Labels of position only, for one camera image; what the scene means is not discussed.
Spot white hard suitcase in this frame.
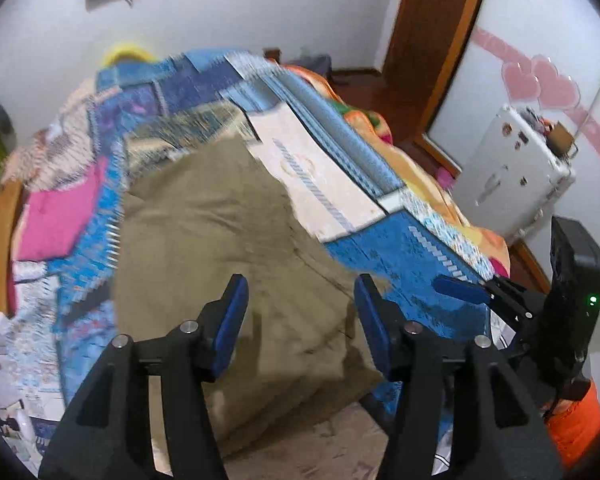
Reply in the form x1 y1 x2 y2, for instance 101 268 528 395
451 105 576 245

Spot pink folded garment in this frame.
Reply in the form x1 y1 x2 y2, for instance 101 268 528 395
12 157 108 262

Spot blue patchwork bedspread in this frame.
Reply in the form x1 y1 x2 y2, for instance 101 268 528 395
2 48 496 476

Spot white paper pile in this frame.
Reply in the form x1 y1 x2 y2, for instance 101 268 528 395
0 310 65 474

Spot orange sleeve forearm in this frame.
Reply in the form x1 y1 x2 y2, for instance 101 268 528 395
545 382 600 469

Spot yellow pillow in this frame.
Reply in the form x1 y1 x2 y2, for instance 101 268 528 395
102 44 158 67

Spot olive khaki pants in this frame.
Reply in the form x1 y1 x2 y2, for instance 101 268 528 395
112 139 380 456

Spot orange blanket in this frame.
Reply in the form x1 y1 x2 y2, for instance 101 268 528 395
286 63 510 278

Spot brown wooden door frame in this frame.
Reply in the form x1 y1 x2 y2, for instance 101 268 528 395
382 0 481 144

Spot white wardrobe pink hearts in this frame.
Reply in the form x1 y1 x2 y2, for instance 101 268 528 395
427 0 600 266

